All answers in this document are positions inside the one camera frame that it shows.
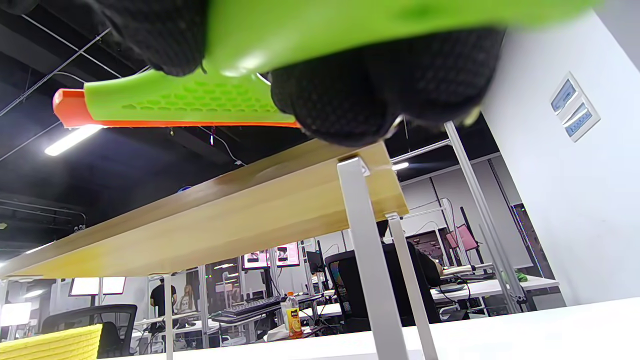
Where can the person's right hand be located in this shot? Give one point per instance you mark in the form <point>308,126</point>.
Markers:
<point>350,100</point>

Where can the green orange scraper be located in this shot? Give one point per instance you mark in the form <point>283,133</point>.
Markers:
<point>190,100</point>

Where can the yellow fabric basket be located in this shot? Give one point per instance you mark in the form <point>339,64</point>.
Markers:
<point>50,345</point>

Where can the monitor with pink picture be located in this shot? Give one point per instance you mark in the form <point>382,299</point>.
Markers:
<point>287,254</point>
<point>256,260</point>

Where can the black mesh office chair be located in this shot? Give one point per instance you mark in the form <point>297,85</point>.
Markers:
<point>350,290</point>

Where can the orange juice bottle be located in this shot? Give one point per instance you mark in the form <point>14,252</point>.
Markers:
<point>294,320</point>

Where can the black keyboard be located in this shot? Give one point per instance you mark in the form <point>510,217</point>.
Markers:
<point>250,306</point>

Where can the ceiling tube light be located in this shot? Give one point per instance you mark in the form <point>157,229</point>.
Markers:
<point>72,140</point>

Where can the bright monitor screen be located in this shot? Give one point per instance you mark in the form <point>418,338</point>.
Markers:
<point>15,314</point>
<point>114,285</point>
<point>84,286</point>

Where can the black office chair with armrests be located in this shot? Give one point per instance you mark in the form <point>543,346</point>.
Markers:
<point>115,325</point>

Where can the white wall switch panel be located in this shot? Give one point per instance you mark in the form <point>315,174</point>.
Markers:
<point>580,120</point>
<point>564,95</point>

